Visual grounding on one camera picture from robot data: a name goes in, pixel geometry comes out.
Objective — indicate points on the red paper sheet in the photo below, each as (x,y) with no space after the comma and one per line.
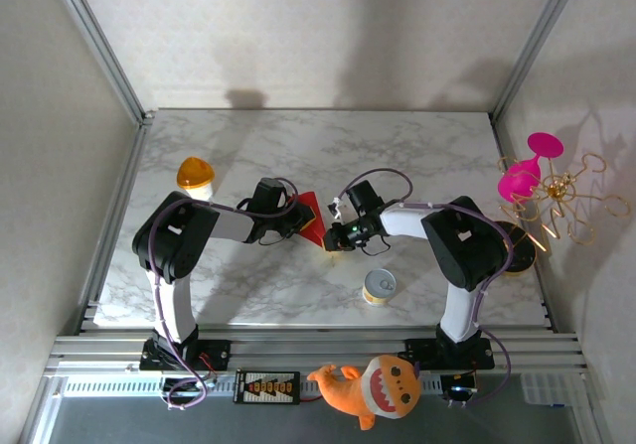
(312,198)

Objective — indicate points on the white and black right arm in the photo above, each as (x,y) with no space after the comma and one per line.
(464,245)

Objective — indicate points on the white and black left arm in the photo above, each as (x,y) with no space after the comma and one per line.
(174,238)

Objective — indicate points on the tin can with yellow label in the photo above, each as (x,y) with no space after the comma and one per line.
(379,286)

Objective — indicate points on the orange shark plush toy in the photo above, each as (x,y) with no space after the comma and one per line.
(367,392)

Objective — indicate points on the black charging board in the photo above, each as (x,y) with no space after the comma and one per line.
(267,388)

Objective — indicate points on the pink plastic goblet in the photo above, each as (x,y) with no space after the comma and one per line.
(519,181)

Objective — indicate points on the black controller box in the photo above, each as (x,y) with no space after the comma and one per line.
(459,389)

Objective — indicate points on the clear plastic box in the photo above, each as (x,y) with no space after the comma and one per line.
(551,389)

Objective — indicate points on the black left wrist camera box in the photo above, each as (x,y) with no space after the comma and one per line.
(270,194)

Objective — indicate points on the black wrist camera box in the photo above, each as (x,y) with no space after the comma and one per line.
(270,194)
(364,197)

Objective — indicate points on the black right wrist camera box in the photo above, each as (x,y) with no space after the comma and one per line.
(364,197)

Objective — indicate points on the aluminium frame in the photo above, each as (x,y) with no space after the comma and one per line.
(318,347)

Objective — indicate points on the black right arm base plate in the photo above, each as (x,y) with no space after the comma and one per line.
(422,352)

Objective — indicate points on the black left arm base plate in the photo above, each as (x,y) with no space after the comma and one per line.
(213,352)

